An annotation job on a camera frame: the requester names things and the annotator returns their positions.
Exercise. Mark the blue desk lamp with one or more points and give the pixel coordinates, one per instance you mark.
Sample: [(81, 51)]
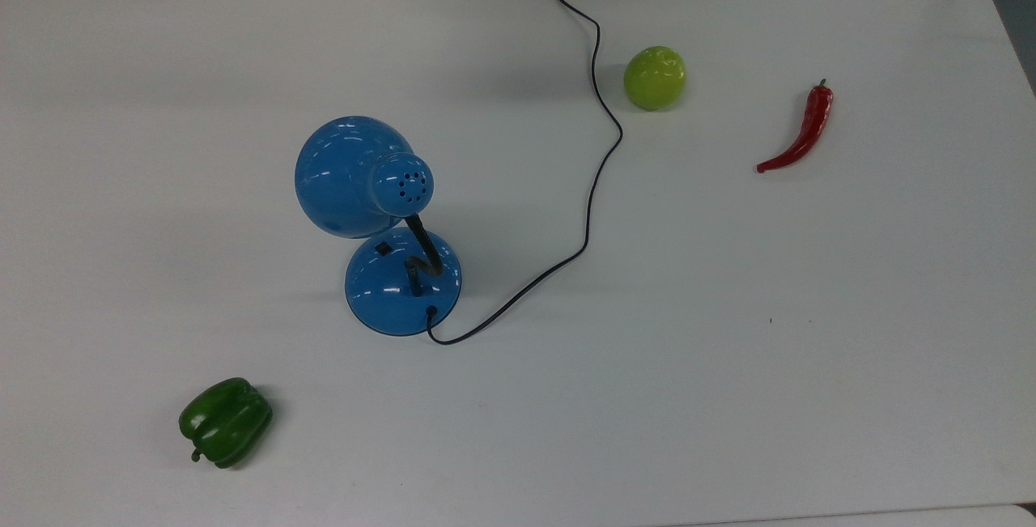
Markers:
[(364, 179)]

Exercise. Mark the green apple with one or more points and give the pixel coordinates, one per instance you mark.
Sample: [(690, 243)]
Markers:
[(654, 80)]

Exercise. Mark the red chili pepper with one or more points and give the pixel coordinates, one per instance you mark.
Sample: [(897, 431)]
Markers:
[(813, 124)]

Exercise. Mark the green bell pepper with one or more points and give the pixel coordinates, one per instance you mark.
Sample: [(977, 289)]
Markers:
[(227, 422)]

